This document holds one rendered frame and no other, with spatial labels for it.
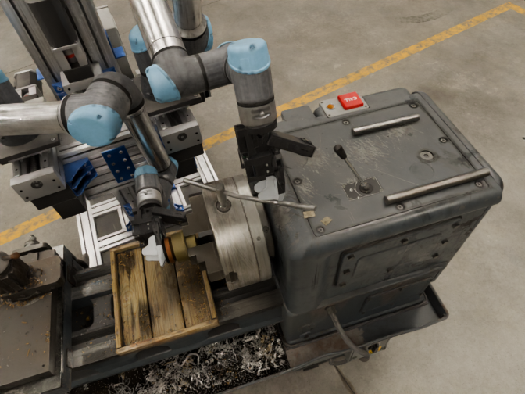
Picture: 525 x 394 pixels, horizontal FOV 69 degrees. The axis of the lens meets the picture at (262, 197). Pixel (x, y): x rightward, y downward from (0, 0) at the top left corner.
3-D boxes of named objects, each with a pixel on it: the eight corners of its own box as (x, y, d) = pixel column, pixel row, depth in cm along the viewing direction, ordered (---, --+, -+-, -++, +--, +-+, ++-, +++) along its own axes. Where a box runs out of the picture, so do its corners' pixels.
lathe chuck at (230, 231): (235, 211, 133) (226, 154, 106) (261, 296, 116) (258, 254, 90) (210, 218, 131) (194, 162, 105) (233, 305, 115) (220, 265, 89)
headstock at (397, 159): (391, 160, 152) (418, 78, 121) (461, 263, 125) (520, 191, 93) (248, 198, 144) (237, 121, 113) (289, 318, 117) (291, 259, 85)
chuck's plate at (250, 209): (244, 209, 133) (237, 152, 107) (272, 292, 117) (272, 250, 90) (235, 211, 133) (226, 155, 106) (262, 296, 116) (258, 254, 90)
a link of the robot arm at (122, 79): (96, 55, 107) (158, 169, 146) (80, 79, 101) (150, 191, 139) (133, 51, 105) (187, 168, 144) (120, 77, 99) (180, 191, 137)
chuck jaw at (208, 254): (225, 236, 107) (234, 269, 98) (228, 247, 110) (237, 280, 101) (187, 247, 105) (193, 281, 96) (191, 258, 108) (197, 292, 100)
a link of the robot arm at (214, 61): (192, 48, 81) (203, 58, 72) (241, 35, 83) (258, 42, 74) (201, 84, 85) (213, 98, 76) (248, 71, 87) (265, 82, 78)
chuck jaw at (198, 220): (221, 222, 112) (211, 183, 109) (223, 227, 107) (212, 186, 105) (184, 232, 111) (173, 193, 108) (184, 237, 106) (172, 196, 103)
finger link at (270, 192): (259, 209, 88) (252, 176, 83) (283, 203, 89) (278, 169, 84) (262, 217, 86) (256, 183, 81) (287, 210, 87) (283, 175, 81)
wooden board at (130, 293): (198, 231, 137) (195, 224, 134) (219, 326, 116) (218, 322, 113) (113, 253, 133) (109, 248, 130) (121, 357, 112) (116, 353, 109)
